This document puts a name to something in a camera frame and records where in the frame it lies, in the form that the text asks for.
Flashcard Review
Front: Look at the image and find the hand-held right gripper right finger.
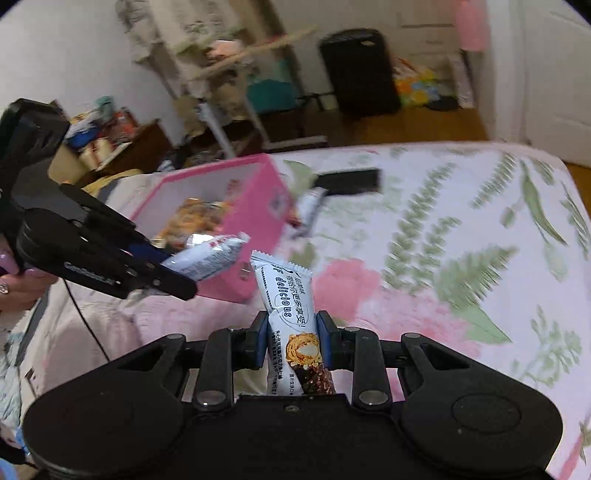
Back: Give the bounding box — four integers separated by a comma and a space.
315, 310, 472, 409

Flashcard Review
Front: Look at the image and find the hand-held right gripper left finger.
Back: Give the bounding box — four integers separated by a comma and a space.
113, 311, 269, 411

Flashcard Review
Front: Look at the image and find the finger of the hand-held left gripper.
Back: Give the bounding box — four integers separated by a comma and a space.
60, 184, 174, 265
117, 257, 199, 301

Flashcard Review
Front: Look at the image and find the silver snack packet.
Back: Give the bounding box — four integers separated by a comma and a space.
159, 232, 251, 282

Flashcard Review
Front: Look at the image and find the white chocolate snack bar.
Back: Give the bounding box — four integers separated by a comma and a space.
250, 250, 336, 397

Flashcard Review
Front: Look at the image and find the orange and green snack bag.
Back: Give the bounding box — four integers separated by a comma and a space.
152, 196, 234, 250

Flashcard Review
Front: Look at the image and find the pink storage box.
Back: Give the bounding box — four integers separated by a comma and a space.
131, 153, 296, 304

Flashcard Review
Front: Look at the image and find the person's left hand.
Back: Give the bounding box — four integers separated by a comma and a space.
0, 233, 58, 315

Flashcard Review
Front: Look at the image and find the floral bedsheet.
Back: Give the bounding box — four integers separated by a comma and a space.
0, 141, 591, 480

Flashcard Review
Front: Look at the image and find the wooden nightstand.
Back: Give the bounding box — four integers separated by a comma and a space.
48, 117, 174, 186

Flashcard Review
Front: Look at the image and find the red box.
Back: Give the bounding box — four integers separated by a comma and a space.
113, 108, 139, 139

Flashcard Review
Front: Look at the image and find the silver snack bar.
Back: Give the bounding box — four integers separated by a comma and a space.
291, 187, 329, 239

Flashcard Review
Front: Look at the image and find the black flat rectangular case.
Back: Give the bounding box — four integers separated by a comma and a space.
315, 168, 382, 195

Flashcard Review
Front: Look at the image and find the teal chair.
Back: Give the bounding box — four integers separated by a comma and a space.
245, 60, 302, 117

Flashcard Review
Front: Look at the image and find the white patterned cloth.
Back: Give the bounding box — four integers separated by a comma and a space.
115, 0, 259, 80

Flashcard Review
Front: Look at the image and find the black floor appliance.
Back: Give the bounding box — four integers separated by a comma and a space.
320, 28, 402, 121

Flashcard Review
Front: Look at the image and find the colourful yellow bag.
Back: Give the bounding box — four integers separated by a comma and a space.
392, 58, 447, 110

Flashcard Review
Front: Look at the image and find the white plastic bag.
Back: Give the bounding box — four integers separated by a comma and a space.
450, 55, 477, 110

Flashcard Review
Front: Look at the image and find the white door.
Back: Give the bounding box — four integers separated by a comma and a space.
485, 0, 591, 169

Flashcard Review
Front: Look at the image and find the pink garment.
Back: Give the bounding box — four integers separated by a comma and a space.
452, 0, 491, 51

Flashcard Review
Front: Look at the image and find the black cable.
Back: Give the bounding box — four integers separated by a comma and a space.
62, 279, 114, 363

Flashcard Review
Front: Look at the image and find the white frame side table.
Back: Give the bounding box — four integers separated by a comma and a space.
185, 25, 329, 160

